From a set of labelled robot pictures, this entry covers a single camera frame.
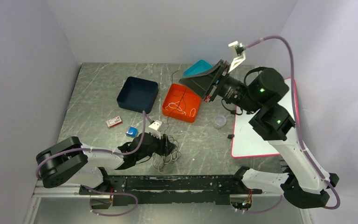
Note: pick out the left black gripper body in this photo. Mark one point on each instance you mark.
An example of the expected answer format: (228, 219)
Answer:
(161, 149)

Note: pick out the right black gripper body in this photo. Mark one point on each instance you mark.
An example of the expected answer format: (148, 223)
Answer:
(223, 78)

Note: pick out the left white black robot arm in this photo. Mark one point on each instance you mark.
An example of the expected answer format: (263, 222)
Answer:
(74, 162)

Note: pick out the teal square bin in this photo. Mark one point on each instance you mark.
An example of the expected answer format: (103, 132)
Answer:
(198, 67)

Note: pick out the orange square bin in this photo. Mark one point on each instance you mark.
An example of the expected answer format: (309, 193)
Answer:
(181, 103)

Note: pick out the small blue object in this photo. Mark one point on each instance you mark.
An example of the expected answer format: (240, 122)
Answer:
(132, 132)

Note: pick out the clear small round container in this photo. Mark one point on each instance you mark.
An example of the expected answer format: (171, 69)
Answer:
(219, 121)

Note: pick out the red white small box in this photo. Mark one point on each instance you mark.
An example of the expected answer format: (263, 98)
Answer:
(114, 122)

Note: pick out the dark navy square bin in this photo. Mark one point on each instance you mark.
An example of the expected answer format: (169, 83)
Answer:
(138, 95)

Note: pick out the pink framed whiteboard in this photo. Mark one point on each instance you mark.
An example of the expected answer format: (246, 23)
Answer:
(246, 142)

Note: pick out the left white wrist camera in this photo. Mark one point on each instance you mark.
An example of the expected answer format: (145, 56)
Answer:
(157, 129)

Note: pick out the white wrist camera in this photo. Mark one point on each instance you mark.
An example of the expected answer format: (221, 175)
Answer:
(239, 55)
(157, 129)

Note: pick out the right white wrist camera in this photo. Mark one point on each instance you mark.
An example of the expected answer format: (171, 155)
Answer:
(239, 55)

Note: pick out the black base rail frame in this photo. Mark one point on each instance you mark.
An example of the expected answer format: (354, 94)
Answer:
(155, 189)

